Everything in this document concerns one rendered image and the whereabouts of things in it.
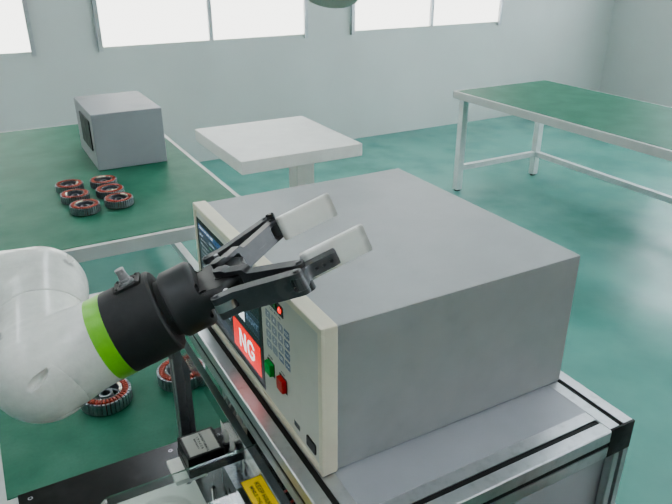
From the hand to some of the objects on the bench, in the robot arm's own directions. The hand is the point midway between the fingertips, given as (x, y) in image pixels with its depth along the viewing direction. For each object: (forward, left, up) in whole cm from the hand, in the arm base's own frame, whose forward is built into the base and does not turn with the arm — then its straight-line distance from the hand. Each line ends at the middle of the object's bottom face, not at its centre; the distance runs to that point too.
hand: (339, 223), depth 72 cm
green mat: (+7, +84, -63) cm, 105 cm away
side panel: (+22, -13, -67) cm, 71 cm away
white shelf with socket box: (+43, +109, -62) cm, 133 cm away
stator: (0, +74, -63) cm, 98 cm away
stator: (-18, +75, -63) cm, 100 cm away
